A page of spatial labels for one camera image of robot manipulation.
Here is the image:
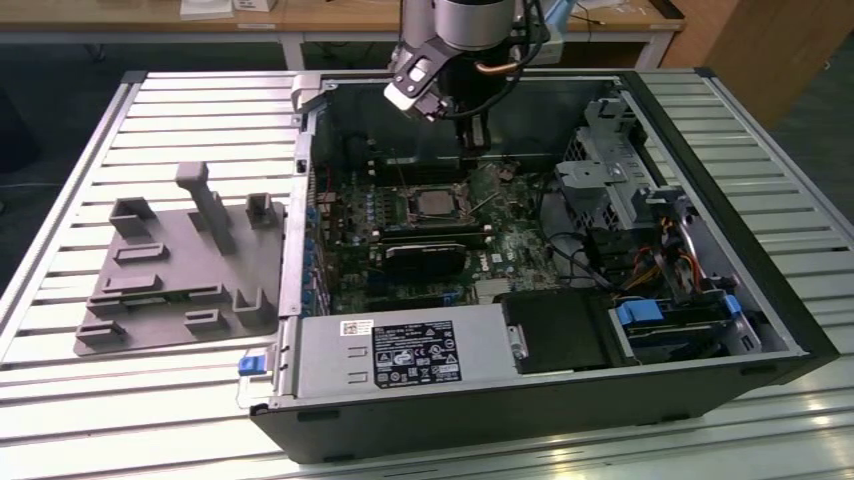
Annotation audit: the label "silver CPU green edge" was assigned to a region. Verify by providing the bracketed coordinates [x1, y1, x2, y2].
[417, 192, 463, 214]

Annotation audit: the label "metal socket cover frame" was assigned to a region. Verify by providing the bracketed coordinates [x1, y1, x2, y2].
[407, 188, 473, 225]

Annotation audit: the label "CPU socket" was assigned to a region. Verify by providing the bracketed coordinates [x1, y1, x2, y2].
[403, 185, 477, 229]

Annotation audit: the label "RAM slot white clips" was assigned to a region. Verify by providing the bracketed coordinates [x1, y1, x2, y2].
[379, 227, 494, 236]
[378, 234, 494, 244]

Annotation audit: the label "pale blue teach pendant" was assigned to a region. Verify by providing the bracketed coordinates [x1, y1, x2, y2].
[533, 0, 573, 65]

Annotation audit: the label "silver metal drive cage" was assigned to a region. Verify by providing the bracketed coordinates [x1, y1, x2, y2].
[553, 97, 669, 231]

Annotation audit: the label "green motherboard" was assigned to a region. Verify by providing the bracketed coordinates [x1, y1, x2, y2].
[310, 164, 555, 316]

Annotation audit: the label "black graphics card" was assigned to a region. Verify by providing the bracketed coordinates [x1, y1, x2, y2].
[383, 241, 473, 277]

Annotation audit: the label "silver finned heatsink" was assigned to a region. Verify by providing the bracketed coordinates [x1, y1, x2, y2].
[477, 278, 514, 305]

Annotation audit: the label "wooden cabinet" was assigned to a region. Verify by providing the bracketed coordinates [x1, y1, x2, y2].
[659, 0, 854, 131]

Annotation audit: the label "hard disk in blue carrier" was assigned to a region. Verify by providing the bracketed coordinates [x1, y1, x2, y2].
[614, 295, 735, 364]

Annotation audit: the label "silver power supply unit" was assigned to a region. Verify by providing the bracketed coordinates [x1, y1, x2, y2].
[292, 303, 530, 401]

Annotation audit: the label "grey plastic parts rack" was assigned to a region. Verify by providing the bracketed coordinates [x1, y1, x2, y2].
[72, 162, 288, 357]

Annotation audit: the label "silver disk bay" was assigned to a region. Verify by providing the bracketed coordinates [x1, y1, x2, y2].
[607, 287, 767, 370]

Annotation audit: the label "black silver PC case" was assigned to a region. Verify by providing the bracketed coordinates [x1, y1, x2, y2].
[236, 67, 844, 464]

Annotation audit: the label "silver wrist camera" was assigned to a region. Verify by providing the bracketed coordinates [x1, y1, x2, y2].
[383, 42, 459, 124]

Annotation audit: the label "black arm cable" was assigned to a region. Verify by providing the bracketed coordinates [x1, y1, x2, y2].
[443, 0, 559, 121]

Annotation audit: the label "wooden desk white frame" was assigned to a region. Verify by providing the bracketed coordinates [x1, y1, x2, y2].
[0, 0, 689, 71]

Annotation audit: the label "yellow red wire bundle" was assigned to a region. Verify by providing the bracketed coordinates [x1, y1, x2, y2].
[623, 214, 706, 294]

